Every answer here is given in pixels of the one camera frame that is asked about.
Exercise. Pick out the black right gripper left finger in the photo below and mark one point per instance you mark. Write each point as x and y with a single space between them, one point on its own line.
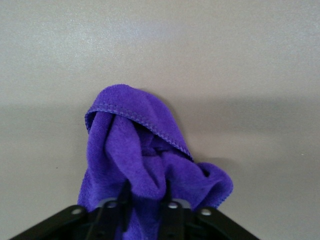
125 205

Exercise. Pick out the purple microfibre cloth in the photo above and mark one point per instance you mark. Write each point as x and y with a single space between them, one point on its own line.
140 160

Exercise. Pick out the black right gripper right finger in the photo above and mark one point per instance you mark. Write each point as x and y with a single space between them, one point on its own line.
170 200

